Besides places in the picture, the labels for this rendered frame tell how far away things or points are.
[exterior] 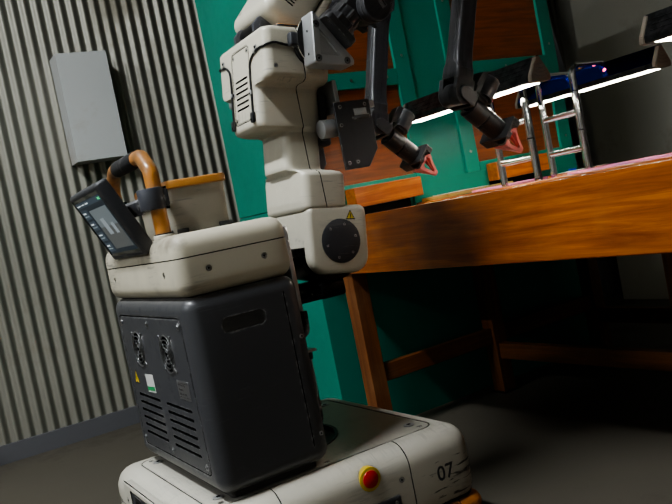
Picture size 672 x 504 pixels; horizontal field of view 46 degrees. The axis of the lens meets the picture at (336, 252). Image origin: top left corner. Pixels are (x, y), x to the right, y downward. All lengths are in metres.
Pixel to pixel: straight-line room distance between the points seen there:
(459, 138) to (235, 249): 1.73
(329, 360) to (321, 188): 1.07
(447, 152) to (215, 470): 1.84
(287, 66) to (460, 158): 1.42
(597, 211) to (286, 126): 0.73
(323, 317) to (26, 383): 1.56
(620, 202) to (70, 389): 2.73
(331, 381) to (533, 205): 1.17
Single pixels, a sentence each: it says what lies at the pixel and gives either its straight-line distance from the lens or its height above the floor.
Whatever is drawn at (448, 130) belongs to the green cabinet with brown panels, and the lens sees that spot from 3.12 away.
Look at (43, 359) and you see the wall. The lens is 3.80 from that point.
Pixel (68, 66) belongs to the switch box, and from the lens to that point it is 3.82.
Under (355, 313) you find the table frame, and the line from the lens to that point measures 2.67.
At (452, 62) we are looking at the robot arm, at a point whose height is 1.10.
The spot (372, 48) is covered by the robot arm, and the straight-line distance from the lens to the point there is 2.37.
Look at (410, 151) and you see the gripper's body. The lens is 2.35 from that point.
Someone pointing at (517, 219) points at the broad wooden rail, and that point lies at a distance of 1.99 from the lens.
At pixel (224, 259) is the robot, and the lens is 1.55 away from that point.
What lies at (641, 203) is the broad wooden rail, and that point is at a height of 0.69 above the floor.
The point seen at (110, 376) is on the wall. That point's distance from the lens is 3.87.
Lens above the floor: 0.80
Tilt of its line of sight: 3 degrees down
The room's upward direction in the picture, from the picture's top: 11 degrees counter-clockwise
